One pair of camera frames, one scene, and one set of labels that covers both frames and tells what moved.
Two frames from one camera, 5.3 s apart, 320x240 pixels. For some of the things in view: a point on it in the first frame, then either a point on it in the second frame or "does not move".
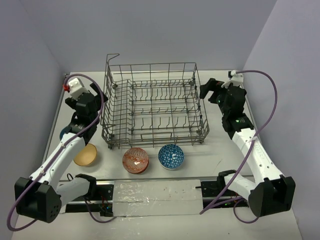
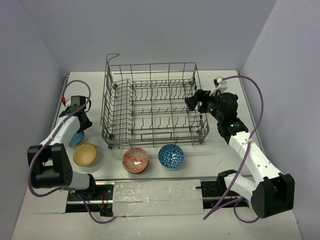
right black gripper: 205,89 -> 192,101
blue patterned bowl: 170,156 does not move
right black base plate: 210,188 does not move
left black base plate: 103,204 does not move
